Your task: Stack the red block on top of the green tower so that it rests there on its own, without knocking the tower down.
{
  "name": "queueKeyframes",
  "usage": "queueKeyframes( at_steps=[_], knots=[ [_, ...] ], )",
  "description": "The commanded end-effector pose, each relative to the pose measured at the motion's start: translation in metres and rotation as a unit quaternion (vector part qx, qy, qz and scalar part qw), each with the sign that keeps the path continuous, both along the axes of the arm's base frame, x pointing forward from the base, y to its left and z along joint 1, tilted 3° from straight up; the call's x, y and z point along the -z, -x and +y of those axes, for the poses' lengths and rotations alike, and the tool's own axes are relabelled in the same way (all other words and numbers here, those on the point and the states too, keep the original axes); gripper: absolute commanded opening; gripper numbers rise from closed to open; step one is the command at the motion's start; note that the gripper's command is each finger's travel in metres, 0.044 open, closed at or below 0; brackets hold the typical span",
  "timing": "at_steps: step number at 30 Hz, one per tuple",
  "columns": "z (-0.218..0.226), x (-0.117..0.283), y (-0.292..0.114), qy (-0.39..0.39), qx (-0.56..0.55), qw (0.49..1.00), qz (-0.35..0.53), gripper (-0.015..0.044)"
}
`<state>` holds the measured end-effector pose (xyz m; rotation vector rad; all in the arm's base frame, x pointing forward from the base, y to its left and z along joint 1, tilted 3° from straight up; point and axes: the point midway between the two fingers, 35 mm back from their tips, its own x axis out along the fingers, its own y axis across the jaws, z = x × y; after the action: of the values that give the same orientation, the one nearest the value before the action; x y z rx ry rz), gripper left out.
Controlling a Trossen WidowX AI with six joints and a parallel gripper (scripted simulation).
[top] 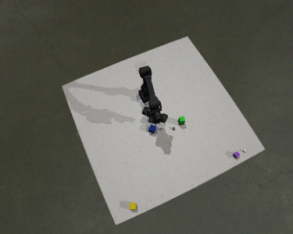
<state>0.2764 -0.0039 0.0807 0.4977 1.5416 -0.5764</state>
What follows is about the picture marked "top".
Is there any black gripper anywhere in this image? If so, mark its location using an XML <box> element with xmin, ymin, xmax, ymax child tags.
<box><xmin>142</xmin><ymin>106</ymin><xmax>168</xmax><ymax>123</ymax></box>

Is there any purple block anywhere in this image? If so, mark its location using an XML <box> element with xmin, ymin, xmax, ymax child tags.
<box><xmin>233</xmin><ymin>152</ymin><xmax>240</xmax><ymax>158</ymax></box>

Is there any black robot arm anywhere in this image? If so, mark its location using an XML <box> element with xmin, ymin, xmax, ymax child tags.
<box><xmin>138</xmin><ymin>66</ymin><xmax>163</xmax><ymax>124</ymax></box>

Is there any blue block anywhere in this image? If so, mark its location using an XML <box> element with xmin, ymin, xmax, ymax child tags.
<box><xmin>148</xmin><ymin>124</ymin><xmax>156</xmax><ymax>133</ymax></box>

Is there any small yellow cube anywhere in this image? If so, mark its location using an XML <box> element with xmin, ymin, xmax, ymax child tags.
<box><xmin>130</xmin><ymin>203</ymin><xmax>136</xmax><ymax>210</ymax></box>

